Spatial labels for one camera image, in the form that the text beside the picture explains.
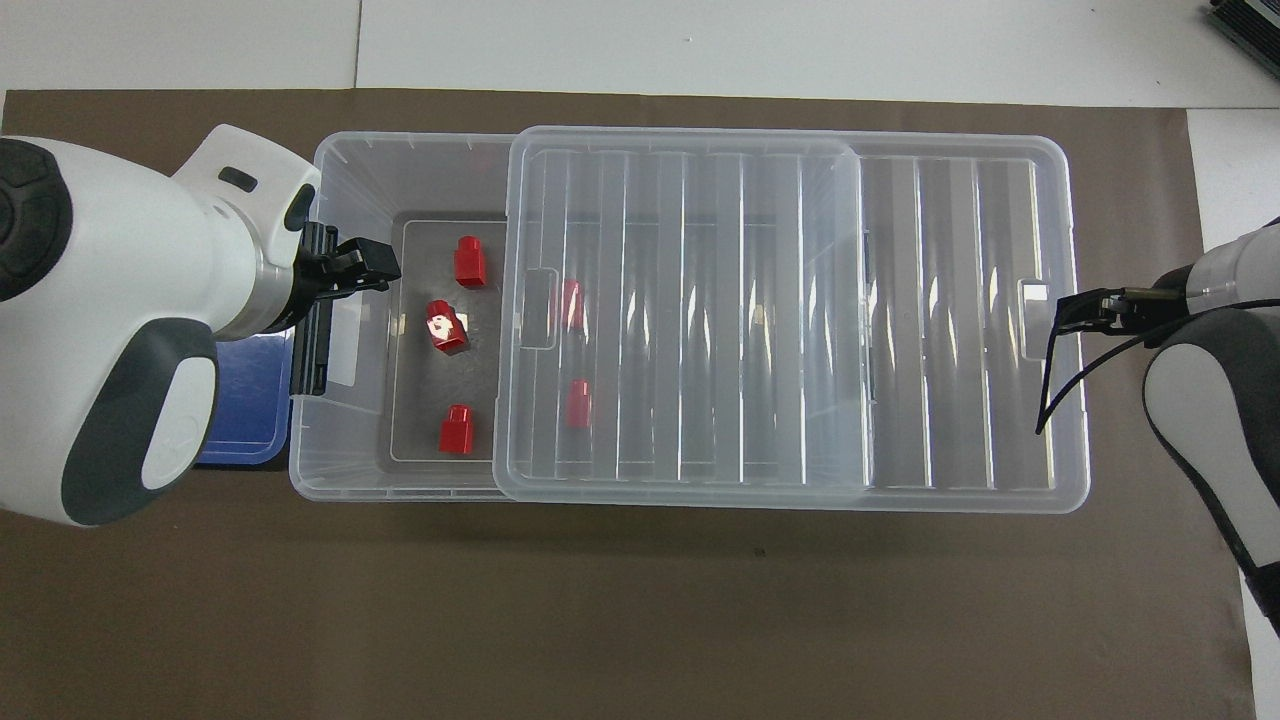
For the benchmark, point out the black finned device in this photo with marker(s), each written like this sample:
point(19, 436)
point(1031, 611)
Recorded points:
point(1250, 25)

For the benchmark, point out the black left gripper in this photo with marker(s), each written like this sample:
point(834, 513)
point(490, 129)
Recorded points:
point(318, 262)

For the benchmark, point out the brown table mat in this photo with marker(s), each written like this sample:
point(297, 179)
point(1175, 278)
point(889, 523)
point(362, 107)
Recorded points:
point(640, 620)

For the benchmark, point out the black box latch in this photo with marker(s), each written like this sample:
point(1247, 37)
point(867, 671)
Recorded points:
point(310, 350)

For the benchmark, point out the clear plastic storage box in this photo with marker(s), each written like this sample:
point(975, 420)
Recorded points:
point(350, 440)

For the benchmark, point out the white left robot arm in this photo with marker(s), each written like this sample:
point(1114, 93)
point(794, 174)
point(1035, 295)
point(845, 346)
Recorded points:
point(110, 260)

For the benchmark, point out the blue plastic tray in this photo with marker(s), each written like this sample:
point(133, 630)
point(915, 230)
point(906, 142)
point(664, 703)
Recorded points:
point(245, 400)

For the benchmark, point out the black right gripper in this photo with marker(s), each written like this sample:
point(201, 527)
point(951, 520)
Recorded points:
point(1160, 298)

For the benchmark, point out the red block with white sticker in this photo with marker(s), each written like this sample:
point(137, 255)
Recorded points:
point(446, 327)

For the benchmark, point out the clear ribbed box lid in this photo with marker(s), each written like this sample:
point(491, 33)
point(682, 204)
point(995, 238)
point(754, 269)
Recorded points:
point(800, 300)

